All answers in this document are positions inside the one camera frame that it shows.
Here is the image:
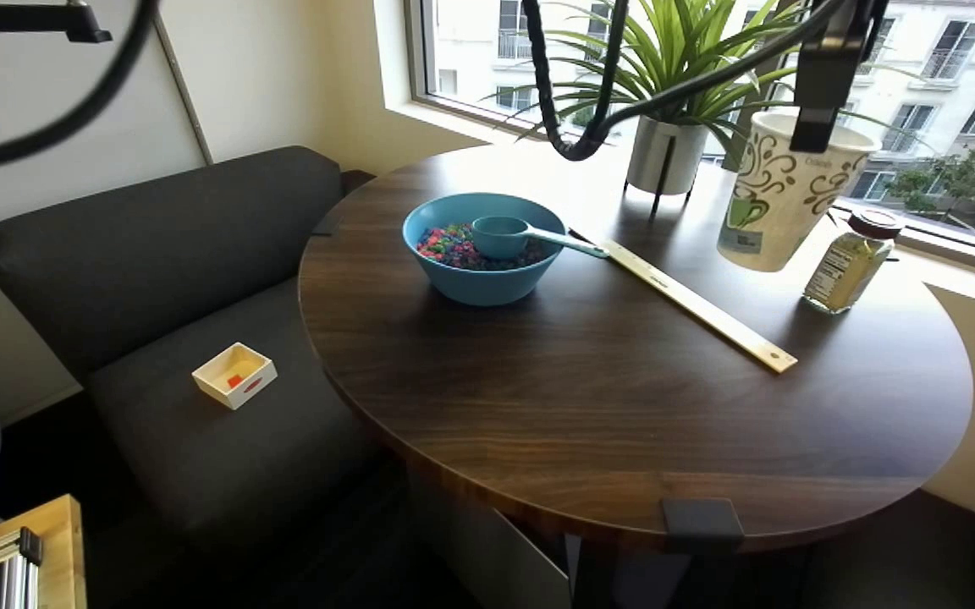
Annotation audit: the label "round dark wooden table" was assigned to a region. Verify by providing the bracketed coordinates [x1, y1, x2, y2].
[300, 144, 975, 568]

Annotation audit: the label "wooden aluminium robot stand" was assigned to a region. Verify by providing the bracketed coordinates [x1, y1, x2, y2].
[0, 493, 86, 609]

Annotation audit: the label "patterned paper cup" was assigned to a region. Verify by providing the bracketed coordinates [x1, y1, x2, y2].
[716, 110, 873, 270]

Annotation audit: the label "yellow wooden ruler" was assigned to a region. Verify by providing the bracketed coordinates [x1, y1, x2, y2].
[594, 241, 796, 375]

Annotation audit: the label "white plant pot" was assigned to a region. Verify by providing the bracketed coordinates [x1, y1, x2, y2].
[627, 116, 706, 197]

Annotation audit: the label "green potted plant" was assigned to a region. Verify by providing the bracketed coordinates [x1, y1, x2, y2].
[519, 0, 808, 161]

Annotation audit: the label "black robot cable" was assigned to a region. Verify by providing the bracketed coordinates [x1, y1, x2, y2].
[0, 0, 853, 180]

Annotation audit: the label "small glass jar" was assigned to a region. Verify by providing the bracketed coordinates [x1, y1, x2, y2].
[802, 211, 903, 313]

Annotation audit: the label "teal measuring scoop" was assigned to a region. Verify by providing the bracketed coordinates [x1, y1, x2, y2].
[470, 216, 598, 265]

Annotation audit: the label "dark grey sofa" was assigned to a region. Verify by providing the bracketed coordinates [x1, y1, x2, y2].
[0, 144, 381, 553]

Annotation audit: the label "small white open box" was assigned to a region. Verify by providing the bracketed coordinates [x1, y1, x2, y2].
[191, 341, 276, 410]

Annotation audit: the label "blue bowl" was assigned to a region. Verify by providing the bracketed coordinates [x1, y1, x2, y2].
[402, 193, 566, 308]

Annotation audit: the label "colourful beads in bowl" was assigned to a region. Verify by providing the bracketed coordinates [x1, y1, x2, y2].
[417, 222, 485, 267]

